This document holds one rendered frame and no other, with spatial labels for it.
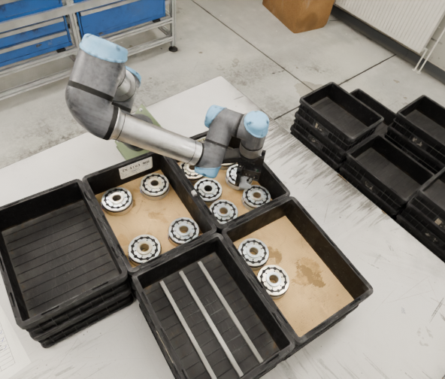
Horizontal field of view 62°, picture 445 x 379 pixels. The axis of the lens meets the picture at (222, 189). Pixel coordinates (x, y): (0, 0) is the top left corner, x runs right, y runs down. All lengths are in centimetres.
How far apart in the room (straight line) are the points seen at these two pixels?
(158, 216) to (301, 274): 52
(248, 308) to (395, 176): 142
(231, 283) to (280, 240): 24
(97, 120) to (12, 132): 197
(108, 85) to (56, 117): 198
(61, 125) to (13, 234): 162
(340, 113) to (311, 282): 137
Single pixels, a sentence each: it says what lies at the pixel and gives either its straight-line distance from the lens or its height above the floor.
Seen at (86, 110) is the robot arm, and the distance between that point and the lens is 101.
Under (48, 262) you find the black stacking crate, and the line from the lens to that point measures 130.
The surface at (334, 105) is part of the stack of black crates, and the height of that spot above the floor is 49.
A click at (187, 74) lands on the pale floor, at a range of 329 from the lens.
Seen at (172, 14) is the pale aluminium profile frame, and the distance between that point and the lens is 339.
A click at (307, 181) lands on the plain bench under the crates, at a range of 167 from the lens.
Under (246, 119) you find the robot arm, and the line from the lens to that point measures 111.
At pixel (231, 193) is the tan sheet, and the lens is 139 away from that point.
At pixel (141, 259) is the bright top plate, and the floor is 86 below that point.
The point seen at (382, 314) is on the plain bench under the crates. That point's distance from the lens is 148.
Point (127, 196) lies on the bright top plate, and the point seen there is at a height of 86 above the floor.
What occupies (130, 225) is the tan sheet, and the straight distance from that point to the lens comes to 131.
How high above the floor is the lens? 194
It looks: 53 degrees down
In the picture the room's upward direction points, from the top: 9 degrees clockwise
